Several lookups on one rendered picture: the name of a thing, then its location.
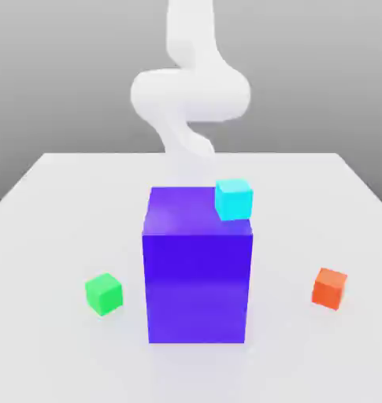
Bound small cyan cube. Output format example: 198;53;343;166
214;178;254;222

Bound small green cube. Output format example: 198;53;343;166
84;272;124;317

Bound small orange cube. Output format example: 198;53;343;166
310;267;349;311

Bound large purple box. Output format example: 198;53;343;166
141;186;254;345

